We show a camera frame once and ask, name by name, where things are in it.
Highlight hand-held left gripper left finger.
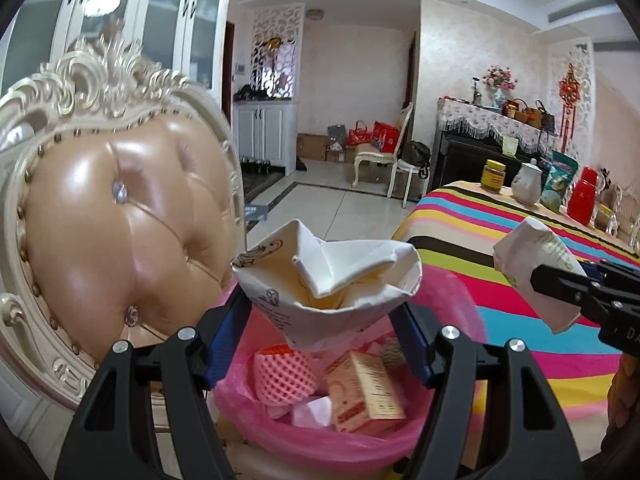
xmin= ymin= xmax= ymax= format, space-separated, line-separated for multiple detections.
xmin=52 ymin=290 xmax=254 ymax=480

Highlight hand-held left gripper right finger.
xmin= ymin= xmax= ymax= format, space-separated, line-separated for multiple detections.
xmin=386 ymin=302 xmax=587 ymax=480

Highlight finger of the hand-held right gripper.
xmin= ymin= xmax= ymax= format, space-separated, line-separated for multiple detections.
xmin=530 ymin=263 xmax=603 ymax=312
xmin=580 ymin=260 xmax=610 ymax=283

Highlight white paper packet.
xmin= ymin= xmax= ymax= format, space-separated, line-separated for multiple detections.
xmin=492 ymin=217 xmax=589 ymax=335

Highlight white paper bag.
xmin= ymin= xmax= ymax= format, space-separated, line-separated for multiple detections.
xmin=230 ymin=218 xmax=424 ymax=354

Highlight pink lined trash bin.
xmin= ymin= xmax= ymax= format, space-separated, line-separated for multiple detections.
xmin=212 ymin=264 xmax=489 ymax=467

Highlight small beige box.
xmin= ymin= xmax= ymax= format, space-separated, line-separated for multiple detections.
xmin=382 ymin=337 xmax=409 ymax=369

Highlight small glass jar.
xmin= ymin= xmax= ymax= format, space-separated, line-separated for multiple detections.
xmin=594 ymin=203 xmax=616 ymax=234

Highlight pink foam fruit net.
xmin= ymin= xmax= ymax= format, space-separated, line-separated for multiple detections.
xmin=252 ymin=344 xmax=319 ymax=407

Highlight orange carton box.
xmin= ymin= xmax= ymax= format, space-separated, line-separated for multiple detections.
xmin=325 ymin=349 xmax=408 ymax=437

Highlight white ornate chair back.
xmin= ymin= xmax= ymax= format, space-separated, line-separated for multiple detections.
xmin=607 ymin=174 xmax=640 ymax=252

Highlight red thermos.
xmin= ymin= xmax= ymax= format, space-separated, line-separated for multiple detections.
xmin=566 ymin=165 xmax=600 ymax=225

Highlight striped tablecloth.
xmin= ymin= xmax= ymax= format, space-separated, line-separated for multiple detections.
xmin=390 ymin=180 xmax=640 ymax=442

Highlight green snack bag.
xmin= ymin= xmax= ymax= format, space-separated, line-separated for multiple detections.
xmin=539 ymin=150 xmax=580 ymax=214

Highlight white ceramic teapot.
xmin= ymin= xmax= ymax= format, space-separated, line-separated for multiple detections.
xmin=510 ymin=158 xmax=546 ymax=206

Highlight yellow lid jar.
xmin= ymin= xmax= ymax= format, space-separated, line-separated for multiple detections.
xmin=480 ymin=158 xmax=507 ymax=191

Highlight black piano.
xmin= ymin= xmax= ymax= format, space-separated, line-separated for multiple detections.
xmin=439 ymin=131 xmax=552 ymax=194

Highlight ornate tan leather chair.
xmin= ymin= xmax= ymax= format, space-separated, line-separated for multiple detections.
xmin=0 ymin=19 xmax=247 ymax=432

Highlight dark brown handbag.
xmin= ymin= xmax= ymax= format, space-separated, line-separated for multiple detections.
xmin=529 ymin=99 xmax=557 ymax=134

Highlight lace piano cover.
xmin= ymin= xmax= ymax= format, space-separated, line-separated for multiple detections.
xmin=437 ymin=97 xmax=559 ymax=154

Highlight white ornate dining chair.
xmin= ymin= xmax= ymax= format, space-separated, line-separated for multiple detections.
xmin=353 ymin=102 xmax=415 ymax=189

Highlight vase of pink flowers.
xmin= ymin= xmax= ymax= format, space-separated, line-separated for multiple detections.
xmin=482 ymin=64 xmax=516 ymax=109

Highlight large red gift bag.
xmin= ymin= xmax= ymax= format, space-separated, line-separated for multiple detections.
xmin=372 ymin=120 xmax=401 ymax=154

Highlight white low cabinet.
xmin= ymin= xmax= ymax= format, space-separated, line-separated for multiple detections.
xmin=232 ymin=98 xmax=299 ymax=177

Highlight small red gift bag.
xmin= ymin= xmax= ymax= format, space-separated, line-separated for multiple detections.
xmin=348 ymin=120 xmax=374 ymax=146

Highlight cardboard box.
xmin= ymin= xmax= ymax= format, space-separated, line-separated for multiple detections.
xmin=296 ymin=132 xmax=329 ymax=162

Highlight black items on cabinet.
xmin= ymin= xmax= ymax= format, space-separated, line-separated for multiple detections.
xmin=233 ymin=84 xmax=269 ymax=102

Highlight ceiling air vent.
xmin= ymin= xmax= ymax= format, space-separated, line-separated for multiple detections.
xmin=547 ymin=2 xmax=619 ymax=24

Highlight dark wooden door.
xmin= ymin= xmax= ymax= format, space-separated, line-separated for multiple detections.
xmin=224 ymin=20 xmax=236 ymax=127

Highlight white carved partition screen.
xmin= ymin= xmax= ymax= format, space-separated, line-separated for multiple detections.
xmin=249 ymin=3 xmax=305 ymax=101

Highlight white glass door cabinet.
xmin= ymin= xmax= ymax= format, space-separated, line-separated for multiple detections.
xmin=0 ymin=0 xmax=237 ymax=128

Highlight white carved wall panel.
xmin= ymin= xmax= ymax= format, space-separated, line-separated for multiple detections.
xmin=547 ymin=40 xmax=602 ymax=162

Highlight red knot wall hanging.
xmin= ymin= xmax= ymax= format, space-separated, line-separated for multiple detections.
xmin=558 ymin=62 xmax=579 ymax=154

